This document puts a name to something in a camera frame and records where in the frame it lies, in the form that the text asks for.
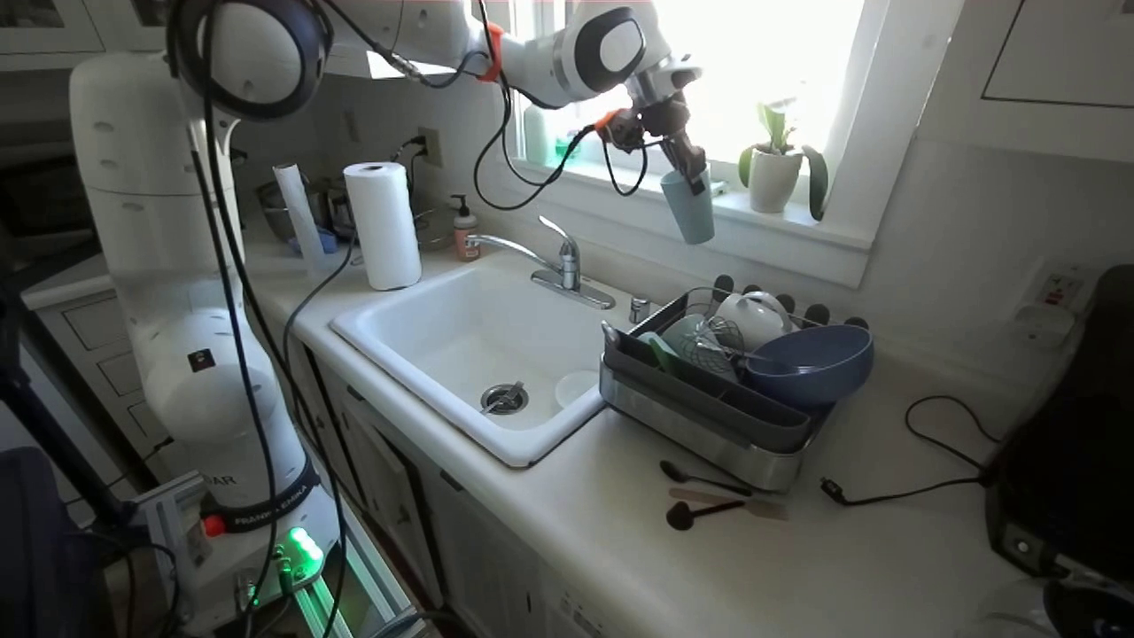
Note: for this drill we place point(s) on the white wall cabinet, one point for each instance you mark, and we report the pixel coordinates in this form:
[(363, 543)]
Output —
[(1051, 66)]

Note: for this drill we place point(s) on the blue bowl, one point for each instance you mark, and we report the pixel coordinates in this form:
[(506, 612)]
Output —
[(811, 359)]

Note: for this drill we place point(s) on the white kitchen sink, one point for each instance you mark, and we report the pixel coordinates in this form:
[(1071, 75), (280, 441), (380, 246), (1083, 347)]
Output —
[(496, 340)]

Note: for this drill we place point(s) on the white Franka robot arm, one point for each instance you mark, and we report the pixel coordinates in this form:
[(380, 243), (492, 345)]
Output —
[(189, 296)]

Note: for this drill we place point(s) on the potted plant in white pot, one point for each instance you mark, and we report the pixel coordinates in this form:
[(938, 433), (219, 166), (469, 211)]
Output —
[(778, 170)]

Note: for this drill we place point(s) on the black countertop appliance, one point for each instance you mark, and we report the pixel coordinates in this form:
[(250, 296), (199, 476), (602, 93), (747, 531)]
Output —
[(1067, 463)]

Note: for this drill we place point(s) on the white wall outlet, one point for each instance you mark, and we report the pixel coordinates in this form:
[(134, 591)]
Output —
[(1051, 297)]

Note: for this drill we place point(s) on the white paper towel roll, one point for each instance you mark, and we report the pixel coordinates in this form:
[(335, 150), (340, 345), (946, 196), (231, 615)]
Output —
[(385, 223)]

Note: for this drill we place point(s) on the green glass container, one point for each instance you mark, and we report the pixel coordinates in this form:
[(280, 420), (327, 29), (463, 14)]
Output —
[(686, 340)]

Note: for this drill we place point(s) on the metal sink drain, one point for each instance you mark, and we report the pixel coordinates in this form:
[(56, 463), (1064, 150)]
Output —
[(504, 399)]

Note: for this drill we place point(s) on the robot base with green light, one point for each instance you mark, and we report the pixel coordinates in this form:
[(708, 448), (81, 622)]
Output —
[(303, 580)]

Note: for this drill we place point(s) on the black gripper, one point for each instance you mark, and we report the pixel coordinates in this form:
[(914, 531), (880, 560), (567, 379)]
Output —
[(660, 115)]

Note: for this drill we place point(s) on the white base cabinet doors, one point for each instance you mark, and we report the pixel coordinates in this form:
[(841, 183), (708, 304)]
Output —
[(389, 482)]

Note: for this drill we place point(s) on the black round-headed spoon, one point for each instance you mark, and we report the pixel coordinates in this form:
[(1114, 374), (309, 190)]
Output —
[(692, 512)]

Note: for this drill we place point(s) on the small pump soap dispenser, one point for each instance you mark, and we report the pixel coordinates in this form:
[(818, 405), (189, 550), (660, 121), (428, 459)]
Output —
[(464, 235)]

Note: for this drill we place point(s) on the chrome faucet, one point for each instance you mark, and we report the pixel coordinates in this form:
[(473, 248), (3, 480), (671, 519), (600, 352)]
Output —
[(563, 258)]

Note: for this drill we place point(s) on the white ceramic mug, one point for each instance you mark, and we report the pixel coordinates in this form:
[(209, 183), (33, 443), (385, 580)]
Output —
[(747, 320)]

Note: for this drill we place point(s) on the grey dish rack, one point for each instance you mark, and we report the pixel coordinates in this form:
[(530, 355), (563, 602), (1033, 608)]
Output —
[(695, 413)]

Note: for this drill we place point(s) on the green soap bottle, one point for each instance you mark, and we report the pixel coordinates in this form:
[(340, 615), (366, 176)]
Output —
[(536, 132)]

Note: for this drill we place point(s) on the white upright tube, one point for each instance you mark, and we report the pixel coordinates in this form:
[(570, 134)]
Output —
[(295, 215)]

